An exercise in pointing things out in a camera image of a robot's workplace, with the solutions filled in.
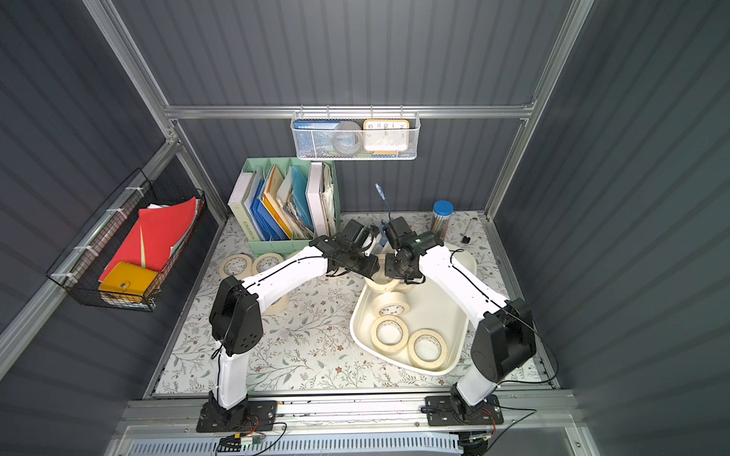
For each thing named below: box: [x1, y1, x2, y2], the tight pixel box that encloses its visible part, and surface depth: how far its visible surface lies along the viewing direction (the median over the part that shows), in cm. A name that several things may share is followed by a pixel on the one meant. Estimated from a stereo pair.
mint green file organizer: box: [228, 157, 341, 256], surface depth 100 cm
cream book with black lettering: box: [228, 171, 260, 242], surface depth 93 cm
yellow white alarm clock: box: [363, 118, 411, 156], surface depth 90 cm
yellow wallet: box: [97, 261, 159, 297], surface depth 65 cm
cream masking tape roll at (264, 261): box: [251, 252, 285, 276], surface depth 106 cm
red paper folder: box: [97, 196, 197, 282], surface depth 75 cm
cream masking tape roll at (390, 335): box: [370, 315, 410, 357], surface depth 88 cm
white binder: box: [305, 161, 330, 239], surface depth 98 cm
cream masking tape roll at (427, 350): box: [407, 328, 448, 372], surface depth 85 cm
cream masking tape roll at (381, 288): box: [364, 277, 402, 293], surface depth 84 cm
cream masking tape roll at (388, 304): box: [371, 291, 410, 318], surface depth 87 cm
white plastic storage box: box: [349, 246, 478, 376], surface depth 86 cm
